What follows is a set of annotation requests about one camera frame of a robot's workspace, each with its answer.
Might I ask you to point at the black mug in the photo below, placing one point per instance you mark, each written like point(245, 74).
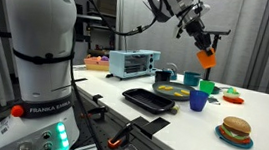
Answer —
point(163, 76)

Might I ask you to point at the small orange-red plate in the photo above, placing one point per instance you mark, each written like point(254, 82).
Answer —
point(234, 100)

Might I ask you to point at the yellow toy fry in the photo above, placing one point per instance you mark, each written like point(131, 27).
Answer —
point(185, 92)
point(162, 87)
point(178, 94)
point(169, 88)

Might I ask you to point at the orange plastic cup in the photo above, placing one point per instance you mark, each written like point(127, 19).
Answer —
point(207, 61)

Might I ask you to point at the teal mug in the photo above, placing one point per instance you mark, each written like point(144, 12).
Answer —
point(191, 79)

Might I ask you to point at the small teal plate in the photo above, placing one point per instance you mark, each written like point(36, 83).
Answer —
point(244, 145)

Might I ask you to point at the dark background shelf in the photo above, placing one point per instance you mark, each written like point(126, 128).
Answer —
point(101, 28)

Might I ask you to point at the light blue toaster oven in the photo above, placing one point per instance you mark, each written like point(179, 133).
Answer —
point(132, 63)

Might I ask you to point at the toy hamburger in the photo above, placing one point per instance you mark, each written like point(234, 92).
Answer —
point(236, 127)

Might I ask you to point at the small dark binder clip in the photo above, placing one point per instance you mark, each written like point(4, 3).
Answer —
point(214, 100)

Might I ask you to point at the small teal frying pan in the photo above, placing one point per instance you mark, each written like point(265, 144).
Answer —
point(217, 90)

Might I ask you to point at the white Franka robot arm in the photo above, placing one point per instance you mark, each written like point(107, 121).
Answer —
point(39, 24)

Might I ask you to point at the green and white toy food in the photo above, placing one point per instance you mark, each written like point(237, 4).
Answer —
point(231, 93)

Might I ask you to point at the black tripod stand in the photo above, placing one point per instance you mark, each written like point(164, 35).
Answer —
point(224, 32)

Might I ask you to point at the blue plastic cup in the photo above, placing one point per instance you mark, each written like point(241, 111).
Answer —
point(198, 100)

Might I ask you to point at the purple toy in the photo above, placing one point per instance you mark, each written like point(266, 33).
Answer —
point(104, 58)

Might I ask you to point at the black flat bracket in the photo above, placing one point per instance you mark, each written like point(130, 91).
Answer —
point(151, 124)

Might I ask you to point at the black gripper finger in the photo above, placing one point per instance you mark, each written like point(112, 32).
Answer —
point(201, 48)
point(210, 50)

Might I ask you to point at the pink and yellow basket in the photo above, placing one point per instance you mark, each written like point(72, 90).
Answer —
point(96, 64)

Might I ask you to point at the gray round plate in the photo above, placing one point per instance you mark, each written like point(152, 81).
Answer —
point(169, 94)

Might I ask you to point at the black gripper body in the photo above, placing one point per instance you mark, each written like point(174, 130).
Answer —
point(196, 29)

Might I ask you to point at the green plastic cup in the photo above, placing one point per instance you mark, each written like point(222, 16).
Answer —
point(207, 86)

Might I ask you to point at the blue glass kettle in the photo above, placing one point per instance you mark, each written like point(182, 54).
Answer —
point(173, 72)

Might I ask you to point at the black rectangular baking tray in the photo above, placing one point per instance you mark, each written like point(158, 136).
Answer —
point(147, 100)

